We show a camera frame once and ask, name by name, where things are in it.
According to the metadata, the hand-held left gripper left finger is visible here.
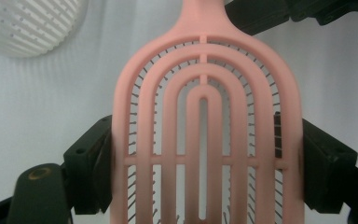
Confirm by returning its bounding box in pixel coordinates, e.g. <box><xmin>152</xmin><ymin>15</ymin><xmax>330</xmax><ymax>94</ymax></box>
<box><xmin>63</xmin><ymin>115</ymin><xmax>115</xmax><ymax>216</ymax></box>

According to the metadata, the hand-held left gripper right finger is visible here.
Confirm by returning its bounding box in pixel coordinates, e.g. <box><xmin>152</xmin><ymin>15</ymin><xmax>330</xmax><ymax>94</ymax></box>
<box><xmin>273</xmin><ymin>111</ymin><xmax>358</xmax><ymax>215</ymax></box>

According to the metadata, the pink hairbrush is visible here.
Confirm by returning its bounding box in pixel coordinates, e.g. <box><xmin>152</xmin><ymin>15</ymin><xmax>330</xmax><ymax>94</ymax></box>
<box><xmin>110</xmin><ymin>0</ymin><xmax>306</xmax><ymax>224</ymax></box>

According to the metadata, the white table sheet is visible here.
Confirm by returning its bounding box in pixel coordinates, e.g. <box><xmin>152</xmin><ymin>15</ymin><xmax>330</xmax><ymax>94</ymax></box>
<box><xmin>0</xmin><ymin>0</ymin><xmax>358</xmax><ymax>224</ymax></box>

